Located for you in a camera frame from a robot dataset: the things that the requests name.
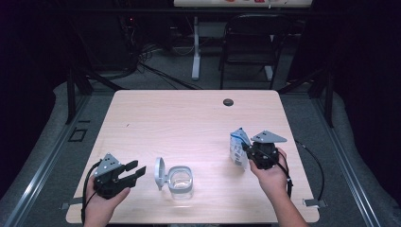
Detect dark equipment rack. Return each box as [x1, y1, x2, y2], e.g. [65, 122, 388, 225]
[75, 12, 138, 73]

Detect person's right hand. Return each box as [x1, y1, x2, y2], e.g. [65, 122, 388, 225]
[249, 147, 291, 199]

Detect grey metal table bracket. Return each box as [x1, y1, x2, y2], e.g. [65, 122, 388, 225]
[302, 198, 328, 208]
[60, 198, 84, 211]

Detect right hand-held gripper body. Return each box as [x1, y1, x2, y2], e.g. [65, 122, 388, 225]
[245, 130, 288, 171]

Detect white floor cable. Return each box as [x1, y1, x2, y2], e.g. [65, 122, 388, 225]
[171, 44, 196, 57]

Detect black folding chair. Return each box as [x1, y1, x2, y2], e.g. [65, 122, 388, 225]
[218, 12, 292, 90]

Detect right hand-held gripper cable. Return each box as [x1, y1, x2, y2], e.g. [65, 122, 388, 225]
[274, 150, 295, 200]

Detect black frame post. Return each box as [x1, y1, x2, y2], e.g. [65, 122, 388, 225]
[65, 62, 127, 126]
[277, 65, 335, 129]

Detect left hand-held gripper cable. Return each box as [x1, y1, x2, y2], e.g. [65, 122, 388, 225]
[80, 159, 103, 225]

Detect thick black floor cable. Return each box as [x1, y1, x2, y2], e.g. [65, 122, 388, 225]
[136, 61, 202, 91]

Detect thin black cable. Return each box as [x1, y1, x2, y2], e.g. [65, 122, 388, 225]
[294, 139, 325, 201]

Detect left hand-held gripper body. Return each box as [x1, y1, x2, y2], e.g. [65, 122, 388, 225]
[93, 152, 131, 201]

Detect white and blue milk carton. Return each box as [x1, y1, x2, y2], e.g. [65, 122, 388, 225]
[229, 127, 253, 169]

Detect aluminium floor rail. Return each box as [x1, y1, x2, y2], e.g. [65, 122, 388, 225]
[0, 93, 93, 227]
[310, 93, 384, 227]

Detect clear pitcher with white lid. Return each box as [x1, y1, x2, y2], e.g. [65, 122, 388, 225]
[153, 156, 194, 201]

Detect person's left hand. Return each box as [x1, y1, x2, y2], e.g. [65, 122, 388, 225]
[84, 174, 131, 221]

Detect hand-held gripper cable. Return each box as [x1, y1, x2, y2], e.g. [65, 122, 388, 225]
[80, 159, 103, 225]
[274, 150, 295, 200]

